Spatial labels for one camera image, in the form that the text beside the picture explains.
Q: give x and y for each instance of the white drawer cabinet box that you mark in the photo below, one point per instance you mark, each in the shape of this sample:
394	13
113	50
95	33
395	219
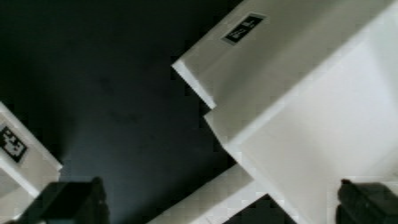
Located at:
294	71

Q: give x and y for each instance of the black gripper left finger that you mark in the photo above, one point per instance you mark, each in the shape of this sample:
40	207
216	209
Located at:
70	204

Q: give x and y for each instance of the white U-shaped table fence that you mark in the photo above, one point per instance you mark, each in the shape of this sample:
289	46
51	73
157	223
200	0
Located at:
218	201

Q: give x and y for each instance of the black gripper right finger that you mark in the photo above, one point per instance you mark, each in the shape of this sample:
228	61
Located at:
369	204

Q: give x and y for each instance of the white drawer with knob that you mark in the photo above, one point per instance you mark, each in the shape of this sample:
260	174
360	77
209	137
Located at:
29	166

